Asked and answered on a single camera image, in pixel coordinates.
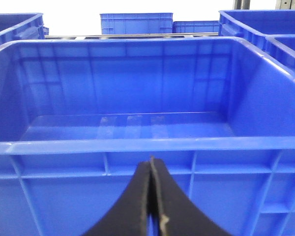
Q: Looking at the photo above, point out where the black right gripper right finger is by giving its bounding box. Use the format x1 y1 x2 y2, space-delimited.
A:
149 157 230 236

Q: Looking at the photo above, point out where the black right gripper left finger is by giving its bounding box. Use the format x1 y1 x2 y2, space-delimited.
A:
83 161 151 236

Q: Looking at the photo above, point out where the blue target crate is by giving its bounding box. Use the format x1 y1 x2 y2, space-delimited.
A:
0 37 295 236

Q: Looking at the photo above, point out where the far blue crate low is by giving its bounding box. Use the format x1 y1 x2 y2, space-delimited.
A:
173 21 219 33

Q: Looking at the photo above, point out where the far blue crate tall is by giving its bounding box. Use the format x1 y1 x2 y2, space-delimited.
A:
100 12 173 34

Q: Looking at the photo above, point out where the blue crate right near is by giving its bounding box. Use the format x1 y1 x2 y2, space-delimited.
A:
266 34 295 72

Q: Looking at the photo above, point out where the blue crate right rear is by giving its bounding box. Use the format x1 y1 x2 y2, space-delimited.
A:
218 10 295 50

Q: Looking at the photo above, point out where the blue source crate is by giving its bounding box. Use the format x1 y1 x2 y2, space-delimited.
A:
0 13 45 45

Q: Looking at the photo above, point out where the steel rack rail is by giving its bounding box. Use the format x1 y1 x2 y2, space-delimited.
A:
45 32 218 40

